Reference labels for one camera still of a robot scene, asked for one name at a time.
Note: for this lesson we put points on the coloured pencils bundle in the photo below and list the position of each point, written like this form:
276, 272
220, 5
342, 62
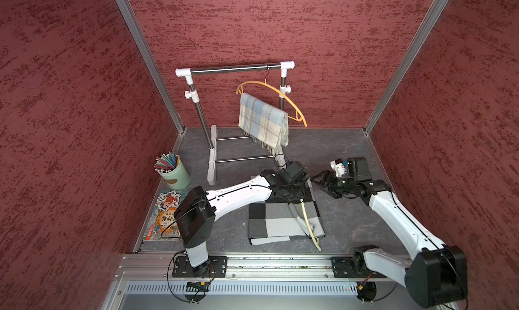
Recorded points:
166, 163

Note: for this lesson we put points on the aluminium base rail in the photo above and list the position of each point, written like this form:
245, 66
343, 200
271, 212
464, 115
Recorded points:
243, 267

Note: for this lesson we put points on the blue plaid fringed scarf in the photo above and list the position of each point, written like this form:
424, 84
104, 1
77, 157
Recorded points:
267, 124

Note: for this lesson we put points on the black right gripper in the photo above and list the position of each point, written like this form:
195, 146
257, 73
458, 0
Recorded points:
331, 190

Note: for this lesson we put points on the colourful picture book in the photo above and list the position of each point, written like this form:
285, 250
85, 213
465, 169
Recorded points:
159, 226

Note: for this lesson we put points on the green pencil cup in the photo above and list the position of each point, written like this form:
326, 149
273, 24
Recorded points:
176, 179

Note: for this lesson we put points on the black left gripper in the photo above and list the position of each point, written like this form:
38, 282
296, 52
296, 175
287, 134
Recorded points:
301, 194

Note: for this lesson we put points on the cream plastic hanger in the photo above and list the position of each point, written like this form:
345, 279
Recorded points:
315, 240

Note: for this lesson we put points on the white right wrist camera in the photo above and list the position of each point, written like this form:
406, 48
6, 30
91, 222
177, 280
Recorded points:
340, 168

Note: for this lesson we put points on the white and steel clothes rack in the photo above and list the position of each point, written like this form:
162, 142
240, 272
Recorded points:
211, 133

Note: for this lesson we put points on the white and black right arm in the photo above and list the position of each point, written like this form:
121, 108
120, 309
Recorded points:
434, 273

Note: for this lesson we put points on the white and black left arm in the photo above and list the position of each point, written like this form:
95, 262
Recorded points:
196, 215

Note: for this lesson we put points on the grey checkered scarf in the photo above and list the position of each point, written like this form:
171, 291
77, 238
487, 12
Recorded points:
278, 221

